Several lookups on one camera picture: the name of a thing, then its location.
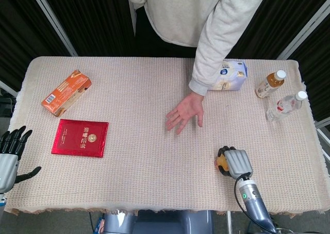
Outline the person's left hand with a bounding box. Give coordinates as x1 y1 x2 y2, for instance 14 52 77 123
164 92 206 136

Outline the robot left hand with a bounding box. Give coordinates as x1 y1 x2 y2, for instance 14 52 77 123
0 125 42 194

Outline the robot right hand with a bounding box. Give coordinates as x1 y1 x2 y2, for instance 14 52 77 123
218 146 255 180

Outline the yellow object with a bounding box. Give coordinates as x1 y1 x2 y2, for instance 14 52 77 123
216 154 230 172

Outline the person's left forearm grey sleeve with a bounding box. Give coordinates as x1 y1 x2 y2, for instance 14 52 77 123
189 0 270 97

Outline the white and blue bag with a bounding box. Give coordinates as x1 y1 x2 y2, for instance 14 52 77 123
207 59 250 92

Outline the white table leg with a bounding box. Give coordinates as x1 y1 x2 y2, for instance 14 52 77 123
226 210 233 234

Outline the clear water bottle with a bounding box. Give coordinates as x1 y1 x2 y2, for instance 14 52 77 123
266 91 308 123

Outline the red foil booklet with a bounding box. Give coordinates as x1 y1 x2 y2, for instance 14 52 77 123
51 119 109 158

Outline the beige woven tablecloth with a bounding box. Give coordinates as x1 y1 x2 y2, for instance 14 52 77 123
4 56 326 216

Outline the tea bottle with white cap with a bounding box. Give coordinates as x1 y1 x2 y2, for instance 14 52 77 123
255 70 287 99

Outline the orange biscuit box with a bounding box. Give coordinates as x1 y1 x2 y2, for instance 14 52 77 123
41 69 93 117

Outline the person torso grey sweatshirt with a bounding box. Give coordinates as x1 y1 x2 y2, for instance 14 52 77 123
126 0 234 58

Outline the grey robot torso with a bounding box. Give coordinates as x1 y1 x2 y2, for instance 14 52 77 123
103 210 215 234

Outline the person in white sweater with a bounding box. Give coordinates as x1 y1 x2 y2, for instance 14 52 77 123
0 0 330 121

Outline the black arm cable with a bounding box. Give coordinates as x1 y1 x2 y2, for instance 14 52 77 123
234 174 274 234

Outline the white frame pole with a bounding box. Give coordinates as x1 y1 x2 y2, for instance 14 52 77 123
27 0 78 57
277 0 330 61

